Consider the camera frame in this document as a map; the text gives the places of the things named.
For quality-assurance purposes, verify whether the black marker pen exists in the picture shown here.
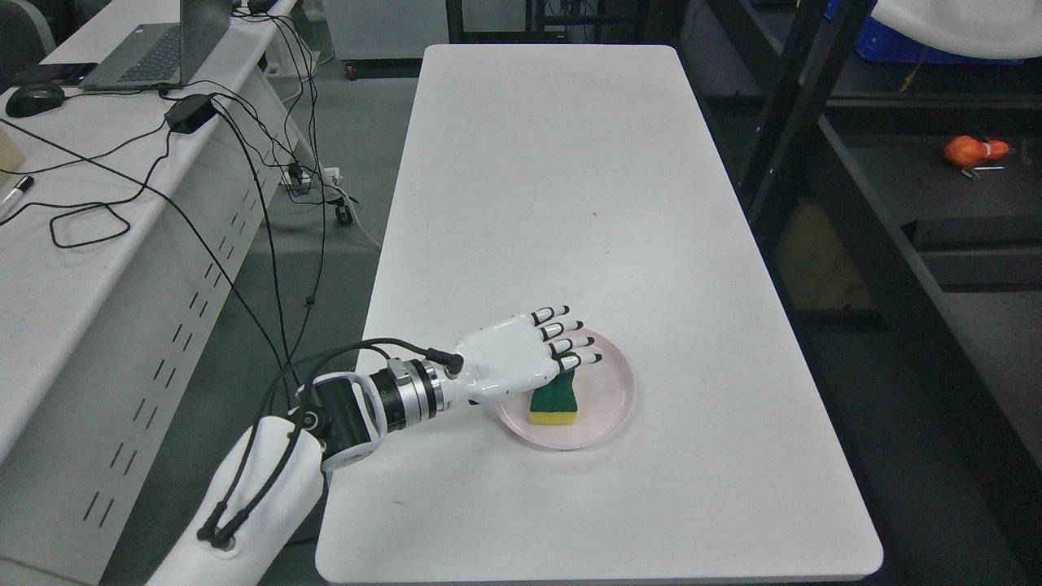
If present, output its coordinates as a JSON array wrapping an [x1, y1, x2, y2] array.
[[1, 175, 36, 216]]

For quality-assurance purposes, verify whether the black computer mouse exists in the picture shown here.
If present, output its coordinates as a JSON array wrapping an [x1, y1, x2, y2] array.
[[5, 83, 67, 118]]

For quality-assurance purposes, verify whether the black metal rack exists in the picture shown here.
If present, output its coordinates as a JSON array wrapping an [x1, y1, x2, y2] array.
[[708, 1, 1040, 483]]

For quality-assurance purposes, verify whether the green yellow sponge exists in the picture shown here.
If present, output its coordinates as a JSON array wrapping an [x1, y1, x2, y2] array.
[[528, 370, 578, 426]]

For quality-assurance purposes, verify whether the white robotic left hand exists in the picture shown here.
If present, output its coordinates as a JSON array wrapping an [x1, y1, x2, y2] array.
[[442, 306, 602, 409]]

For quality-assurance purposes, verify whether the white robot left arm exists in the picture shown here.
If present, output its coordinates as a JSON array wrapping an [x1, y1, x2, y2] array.
[[149, 348, 466, 585]]

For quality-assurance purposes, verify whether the white power strip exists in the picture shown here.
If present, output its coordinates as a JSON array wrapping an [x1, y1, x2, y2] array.
[[280, 162, 343, 194]]

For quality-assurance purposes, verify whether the black power adapter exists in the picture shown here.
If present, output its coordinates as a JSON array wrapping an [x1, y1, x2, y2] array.
[[164, 94, 217, 135]]

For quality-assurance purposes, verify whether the white folding table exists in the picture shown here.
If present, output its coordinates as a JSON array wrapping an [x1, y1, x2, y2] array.
[[316, 44, 883, 584]]

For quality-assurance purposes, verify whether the black looped cable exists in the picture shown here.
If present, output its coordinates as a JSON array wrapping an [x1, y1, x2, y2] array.
[[0, 118, 282, 343]]

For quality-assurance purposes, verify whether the black smartphone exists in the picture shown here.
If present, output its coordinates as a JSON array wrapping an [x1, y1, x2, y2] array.
[[11, 62, 99, 88]]

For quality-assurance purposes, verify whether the grey laptop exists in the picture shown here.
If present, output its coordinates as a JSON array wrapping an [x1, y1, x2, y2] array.
[[79, 1, 232, 90]]

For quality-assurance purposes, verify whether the pink round plate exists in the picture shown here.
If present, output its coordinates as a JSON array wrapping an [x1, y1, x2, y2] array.
[[497, 329, 635, 450]]

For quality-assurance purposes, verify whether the orange mesh bag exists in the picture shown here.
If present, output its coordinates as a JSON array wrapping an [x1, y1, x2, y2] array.
[[943, 136, 1011, 169]]

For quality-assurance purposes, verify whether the white side desk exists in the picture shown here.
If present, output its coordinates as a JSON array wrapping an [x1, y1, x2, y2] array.
[[1, 19, 301, 585]]

